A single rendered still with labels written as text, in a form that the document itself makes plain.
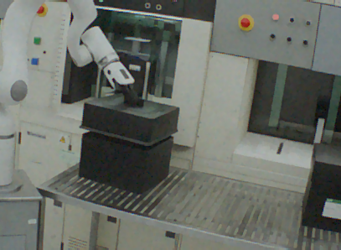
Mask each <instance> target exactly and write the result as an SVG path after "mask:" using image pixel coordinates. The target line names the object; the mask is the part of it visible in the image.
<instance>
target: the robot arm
mask: <svg viewBox="0 0 341 250"><path fill-rule="evenodd" d="M45 1H46V0H15V1H14V2H13V3H12V4H11V5H10V6H9V7H8V11H7V13H6V16H5V19H4V22H3V29H2V34H1V38H0V43H1V46H2V50H3V65H0V193H7V192H14V191H15V190H18V189H19V188H21V187H22V186H21V185H22V181H21V179H19V177H17V176H16V175H13V161H14V156H13V151H14V142H15V133H16V128H15V118H14V117H13V114H12V113H11V111H10V110H9V108H8V106H16V105H18V104H20V103H21V102H22V101H23V100H24V99H25V98H26V96H27V95H28V88H29V76H28V75H29V67H28V56H27V45H28V38H29V35H30V31H31V28H32V25H33V21H34V17H35V15H36V13H37V11H38V9H39V8H40V7H41V6H42V4H43V3H44V2H45ZM67 2H68V4H69V5H70V10H71V12H72V13H73V15H74V19H73V21H72V23H71V25H70V27H69V30H68V33H67V45H68V51H69V52H70V56H71V58H72V59H73V61H74V62H75V64H76V65H77V66H79V67H82V66H85V65H87V64H89V63H90V62H91V61H93V60H94V61H95V62H96V63H97V65H98V66H99V67H100V68H101V70H103V71H105V73H106V77H107V79H108V81H109V82H110V83H111V85H112V86H113V87H114V88H115V89H116V90H118V91H121V92H122V94H123V95H124V96H125V97H126V99H127V100H128V101H129V104H130V105H132V104H133V103H134V102H136V101H137V99H136V98H135V97H137V95H136V93H135V92H134V90H133V89H132V88H133V85H132V83H133V82H134V80H133V79H132V77H131V76H130V75H129V74H130V73H129V72H128V70H127V69H126V68H125V66H124V65H123V64H121V63H120V61H119V57H118V56H117V54H116V52H115V51H114V49H113V48H112V47H111V45H110V43H109V41H108V40H107V38H106V36H105V35H104V34H103V33H102V32H101V30H100V29H99V27H98V26H95V27H93V28H90V29H88V30H86V31H85V28H87V27H88V26H89V25H90V24H91V23H92V22H93V21H94V20H95V18H96V15H97V12H96V7H95V6H94V3H93V2H94V1H93V0H67ZM84 31H85V32H84ZM83 32H84V34H83ZM82 34H83V35H82ZM81 35H82V37H81ZM80 38H81V39H82V41H83V44H82V45H80Z"/></svg>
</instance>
